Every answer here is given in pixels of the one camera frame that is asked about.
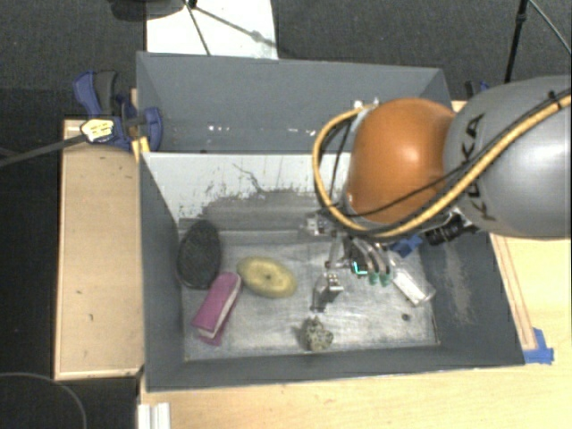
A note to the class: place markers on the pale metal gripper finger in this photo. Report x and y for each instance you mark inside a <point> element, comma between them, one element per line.
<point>325,294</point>

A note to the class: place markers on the speckled grey-green stone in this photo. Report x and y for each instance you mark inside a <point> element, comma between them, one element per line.
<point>316,335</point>

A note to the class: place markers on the blue plastic piece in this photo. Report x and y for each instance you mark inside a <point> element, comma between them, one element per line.
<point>406,246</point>

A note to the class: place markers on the clear plastic bar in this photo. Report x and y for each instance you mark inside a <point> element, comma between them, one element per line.
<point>413,288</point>

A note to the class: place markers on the yellow-green toy fruit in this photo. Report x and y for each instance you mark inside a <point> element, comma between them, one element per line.
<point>267,277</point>

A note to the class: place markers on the purple and white sponge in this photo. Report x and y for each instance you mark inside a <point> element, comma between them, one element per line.
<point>216,306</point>

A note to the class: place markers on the black oval pad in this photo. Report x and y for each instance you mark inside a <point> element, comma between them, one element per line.
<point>199,255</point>

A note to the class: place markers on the grey metal bin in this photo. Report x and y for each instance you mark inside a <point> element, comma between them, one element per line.
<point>268,105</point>

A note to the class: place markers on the black cylinder on white bracket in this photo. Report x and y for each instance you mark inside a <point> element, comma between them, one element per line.
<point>442,233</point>

